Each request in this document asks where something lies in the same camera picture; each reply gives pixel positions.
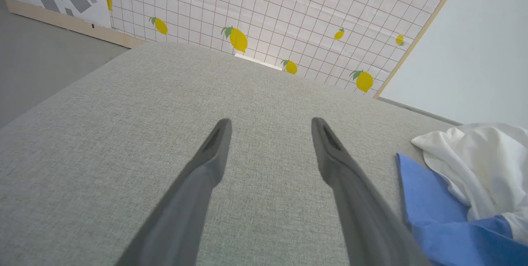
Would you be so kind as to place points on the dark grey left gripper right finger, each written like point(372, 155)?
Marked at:
point(363, 216)

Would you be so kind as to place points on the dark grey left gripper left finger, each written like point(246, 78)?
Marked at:
point(194, 200)

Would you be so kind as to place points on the white and blue garment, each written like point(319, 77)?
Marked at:
point(474, 163)

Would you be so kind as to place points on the lemon print grid panel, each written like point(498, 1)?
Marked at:
point(288, 10)

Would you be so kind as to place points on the light wooden skirting board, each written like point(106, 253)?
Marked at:
point(62, 22)

